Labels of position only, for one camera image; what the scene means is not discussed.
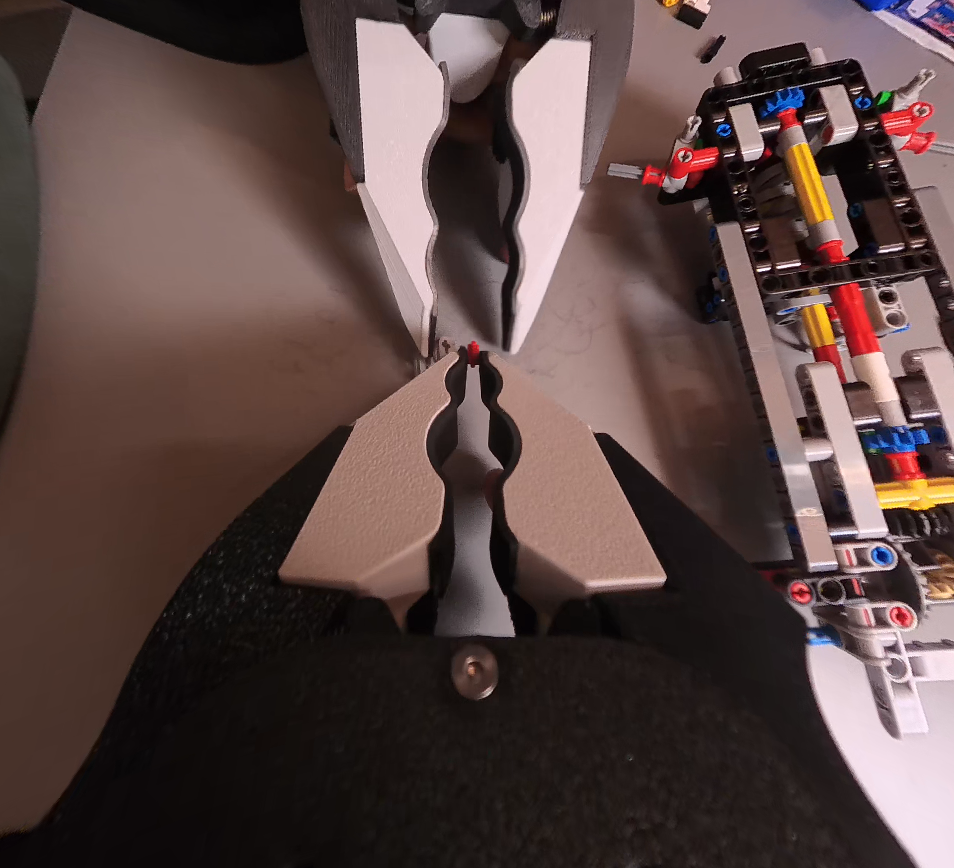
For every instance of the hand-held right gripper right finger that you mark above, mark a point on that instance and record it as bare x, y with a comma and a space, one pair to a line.
581, 503

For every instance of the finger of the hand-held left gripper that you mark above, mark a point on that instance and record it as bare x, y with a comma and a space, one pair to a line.
555, 160
391, 160

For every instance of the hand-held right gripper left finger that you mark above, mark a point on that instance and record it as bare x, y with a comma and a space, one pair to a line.
358, 503

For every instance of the small grey lego connector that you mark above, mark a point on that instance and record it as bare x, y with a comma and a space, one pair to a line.
446, 345

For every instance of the black lego pin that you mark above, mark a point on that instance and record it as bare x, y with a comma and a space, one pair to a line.
712, 47

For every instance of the lego technic car chassis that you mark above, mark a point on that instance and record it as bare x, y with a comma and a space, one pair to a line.
775, 376

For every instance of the printed lego instruction booklet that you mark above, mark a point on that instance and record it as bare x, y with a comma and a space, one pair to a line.
928, 11

